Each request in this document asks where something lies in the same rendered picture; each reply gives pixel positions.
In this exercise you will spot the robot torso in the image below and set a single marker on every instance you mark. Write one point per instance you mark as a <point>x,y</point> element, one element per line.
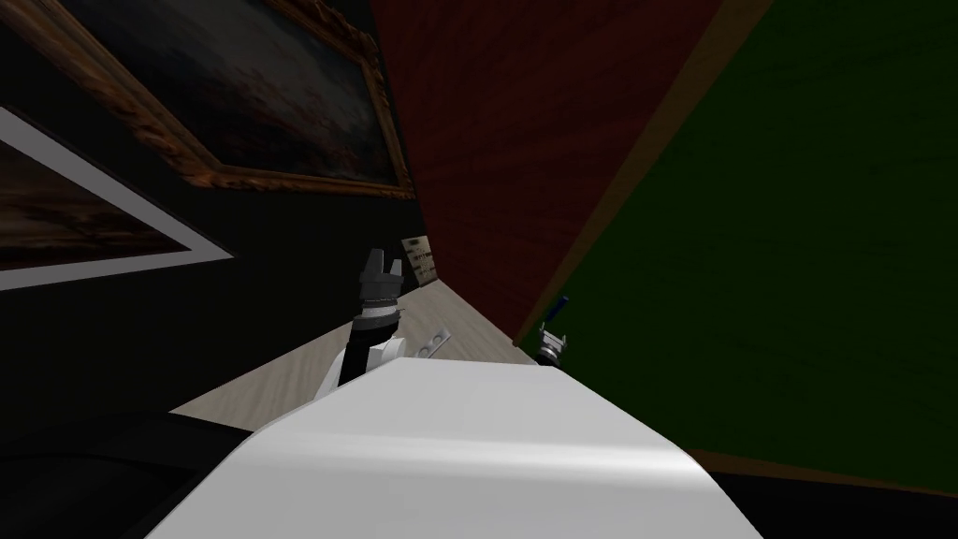
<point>464,457</point>

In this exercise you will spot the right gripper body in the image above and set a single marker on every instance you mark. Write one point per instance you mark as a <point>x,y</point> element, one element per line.
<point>559,308</point>

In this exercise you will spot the beige wall switch panel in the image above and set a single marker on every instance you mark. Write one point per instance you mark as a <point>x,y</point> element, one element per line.
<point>420,260</point>

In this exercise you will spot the dark painting in gold frame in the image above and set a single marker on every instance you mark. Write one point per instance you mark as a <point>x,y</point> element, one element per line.
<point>247,82</point>

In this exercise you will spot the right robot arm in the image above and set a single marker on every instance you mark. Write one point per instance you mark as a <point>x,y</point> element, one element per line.
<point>552,346</point>

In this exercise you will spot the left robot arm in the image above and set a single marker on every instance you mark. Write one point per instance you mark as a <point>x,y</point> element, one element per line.
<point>367,346</point>

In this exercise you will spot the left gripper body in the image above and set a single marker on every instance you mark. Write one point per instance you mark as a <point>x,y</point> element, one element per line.
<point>380,287</point>

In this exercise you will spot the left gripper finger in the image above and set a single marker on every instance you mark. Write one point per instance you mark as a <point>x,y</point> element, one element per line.
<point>396,269</point>
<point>373,262</point>

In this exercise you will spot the dark picture in white frame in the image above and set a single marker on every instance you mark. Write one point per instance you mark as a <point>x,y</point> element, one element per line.
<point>67,217</point>

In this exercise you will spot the dark red wooden door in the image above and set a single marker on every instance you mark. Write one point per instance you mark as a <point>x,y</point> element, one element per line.
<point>524,135</point>

